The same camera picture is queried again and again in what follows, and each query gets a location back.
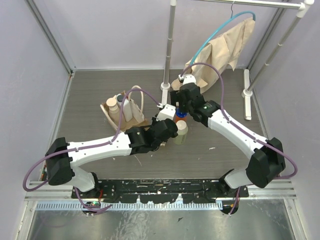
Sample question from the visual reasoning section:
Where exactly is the orange bottle blue pump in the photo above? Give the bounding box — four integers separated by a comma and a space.
174, 107, 188, 123

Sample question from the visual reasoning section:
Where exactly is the olive green lotion bottle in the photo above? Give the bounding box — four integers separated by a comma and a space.
173, 120, 189, 145

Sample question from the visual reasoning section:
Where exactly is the watermelon print canvas bag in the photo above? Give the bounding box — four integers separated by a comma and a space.
100, 91, 148, 132

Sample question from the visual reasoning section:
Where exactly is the white bottle dark cap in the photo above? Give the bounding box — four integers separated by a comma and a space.
116, 94, 133, 122

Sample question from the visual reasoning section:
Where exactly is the beige bottle round cap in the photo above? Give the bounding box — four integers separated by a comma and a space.
106, 97, 120, 125

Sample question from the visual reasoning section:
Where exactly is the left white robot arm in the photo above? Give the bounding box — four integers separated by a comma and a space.
45, 119, 178, 198

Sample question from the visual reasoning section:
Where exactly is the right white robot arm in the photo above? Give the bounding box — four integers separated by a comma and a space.
170, 83, 286, 197

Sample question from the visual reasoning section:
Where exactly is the beige shirt on hanger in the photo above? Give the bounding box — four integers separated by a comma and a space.
186, 18, 255, 94

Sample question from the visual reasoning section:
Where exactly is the metal clothes rack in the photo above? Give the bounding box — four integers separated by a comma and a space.
160, 0, 315, 121

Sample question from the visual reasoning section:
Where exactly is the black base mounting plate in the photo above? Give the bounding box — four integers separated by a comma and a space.
71, 178, 250, 204

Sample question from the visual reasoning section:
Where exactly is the teal clothes hanger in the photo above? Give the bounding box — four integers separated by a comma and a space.
189, 11, 256, 65

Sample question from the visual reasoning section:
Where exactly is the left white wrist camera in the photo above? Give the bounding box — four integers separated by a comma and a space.
156, 104, 176, 122

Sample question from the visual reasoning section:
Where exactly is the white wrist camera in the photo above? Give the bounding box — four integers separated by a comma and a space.
156, 104, 176, 122
178, 74, 197, 86

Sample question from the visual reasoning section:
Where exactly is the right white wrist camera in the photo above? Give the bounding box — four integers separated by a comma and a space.
178, 74, 197, 86

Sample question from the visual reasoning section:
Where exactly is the aluminium frame post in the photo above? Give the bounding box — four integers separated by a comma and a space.
25, 0, 75, 75

